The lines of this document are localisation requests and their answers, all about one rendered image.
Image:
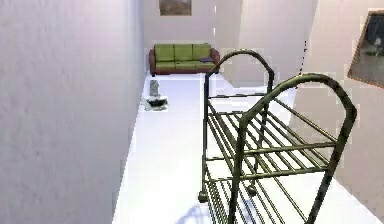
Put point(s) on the framed brown wall picture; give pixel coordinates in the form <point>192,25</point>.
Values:
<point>175,6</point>

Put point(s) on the dark flat object on sofa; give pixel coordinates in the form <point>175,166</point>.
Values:
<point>206,60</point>

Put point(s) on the green sofa with brown frame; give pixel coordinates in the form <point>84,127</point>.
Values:
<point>181,53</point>

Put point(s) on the olive metal handcart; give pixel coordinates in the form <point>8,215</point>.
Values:
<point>240,150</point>

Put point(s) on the grey white floor object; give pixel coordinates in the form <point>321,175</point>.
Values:
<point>155,100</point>

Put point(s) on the framed dark wall picture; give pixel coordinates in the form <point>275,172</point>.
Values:
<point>370,50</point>

